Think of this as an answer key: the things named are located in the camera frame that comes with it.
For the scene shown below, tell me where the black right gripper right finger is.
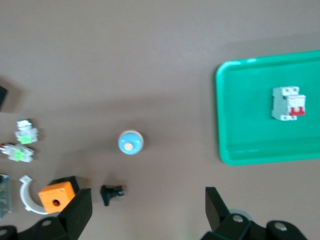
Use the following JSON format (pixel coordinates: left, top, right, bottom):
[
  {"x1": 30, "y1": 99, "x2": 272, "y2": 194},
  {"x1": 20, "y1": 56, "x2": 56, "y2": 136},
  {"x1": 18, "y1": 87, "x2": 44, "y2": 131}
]
[{"x1": 199, "y1": 186, "x2": 308, "y2": 240}]

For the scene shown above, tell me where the red tipped indicator lamp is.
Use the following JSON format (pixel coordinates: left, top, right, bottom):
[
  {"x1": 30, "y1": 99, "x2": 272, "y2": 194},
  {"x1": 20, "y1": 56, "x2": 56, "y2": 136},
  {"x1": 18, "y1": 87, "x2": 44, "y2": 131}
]
[{"x1": 0, "y1": 142, "x2": 35, "y2": 163}]

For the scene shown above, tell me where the green plastic tray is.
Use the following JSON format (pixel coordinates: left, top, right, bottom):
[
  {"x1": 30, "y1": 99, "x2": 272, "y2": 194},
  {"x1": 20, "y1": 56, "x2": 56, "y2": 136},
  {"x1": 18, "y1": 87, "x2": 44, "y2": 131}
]
[{"x1": 215, "y1": 49, "x2": 320, "y2": 167}]

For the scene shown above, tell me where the small white curved clamp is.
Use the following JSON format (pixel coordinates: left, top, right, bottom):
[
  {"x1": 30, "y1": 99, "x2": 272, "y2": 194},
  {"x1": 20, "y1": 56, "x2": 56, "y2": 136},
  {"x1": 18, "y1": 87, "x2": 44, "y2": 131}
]
[{"x1": 19, "y1": 175, "x2": 48, "y2": 215}]

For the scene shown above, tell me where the blue round dome button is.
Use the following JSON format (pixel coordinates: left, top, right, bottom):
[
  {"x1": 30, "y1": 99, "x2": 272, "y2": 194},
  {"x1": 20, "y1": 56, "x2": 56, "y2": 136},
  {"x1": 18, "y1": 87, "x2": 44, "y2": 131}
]
[{"x1": 117, "y1": 129, "x2": 145, "y2": 156}]

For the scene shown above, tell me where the small black switch part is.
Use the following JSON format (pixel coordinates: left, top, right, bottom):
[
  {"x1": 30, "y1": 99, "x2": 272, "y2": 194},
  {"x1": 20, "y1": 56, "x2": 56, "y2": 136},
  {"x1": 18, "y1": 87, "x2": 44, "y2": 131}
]
[{"x1": 100, "y1": 184, "x2": 126, "y2": 207}]

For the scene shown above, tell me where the green white contact block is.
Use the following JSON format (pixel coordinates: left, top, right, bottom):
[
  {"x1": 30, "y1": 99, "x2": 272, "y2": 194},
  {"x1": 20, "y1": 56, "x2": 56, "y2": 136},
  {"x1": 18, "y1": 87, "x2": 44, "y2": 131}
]
[{"x1": 15, "y1": 119, "x2": 40, "y2": 145}]

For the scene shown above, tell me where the orange button box with hole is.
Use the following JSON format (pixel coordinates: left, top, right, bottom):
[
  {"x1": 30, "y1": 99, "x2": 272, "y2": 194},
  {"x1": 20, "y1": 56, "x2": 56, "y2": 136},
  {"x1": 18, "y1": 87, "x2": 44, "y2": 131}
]
[
  {"x1": 37, "y1": 176, "x2": 81, "y2": 215},
  {"x1": 0, "y1": 85, "x2": 8, "y2": 112}
]

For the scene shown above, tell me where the metal mesh power supply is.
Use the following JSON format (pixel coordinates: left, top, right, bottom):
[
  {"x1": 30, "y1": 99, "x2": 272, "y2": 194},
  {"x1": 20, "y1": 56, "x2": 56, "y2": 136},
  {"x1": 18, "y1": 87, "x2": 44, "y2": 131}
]
[{"x1": 0, "y1": 174, "x2": 13, "y2": 221}]

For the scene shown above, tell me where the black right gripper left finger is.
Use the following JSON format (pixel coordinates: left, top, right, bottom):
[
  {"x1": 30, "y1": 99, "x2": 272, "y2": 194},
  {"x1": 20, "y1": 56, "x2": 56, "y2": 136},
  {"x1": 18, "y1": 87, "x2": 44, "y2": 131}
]
[{"x1": 0, "y1": 188, "x2": 93, "y2": 240}]

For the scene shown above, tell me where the white red circuit breaker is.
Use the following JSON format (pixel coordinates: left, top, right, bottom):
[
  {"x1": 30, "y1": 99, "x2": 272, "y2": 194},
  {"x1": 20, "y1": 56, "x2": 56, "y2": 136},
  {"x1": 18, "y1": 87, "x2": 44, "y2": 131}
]
[{"x1": 271, "y1": 86, "x2": 307, "y2": 122}]

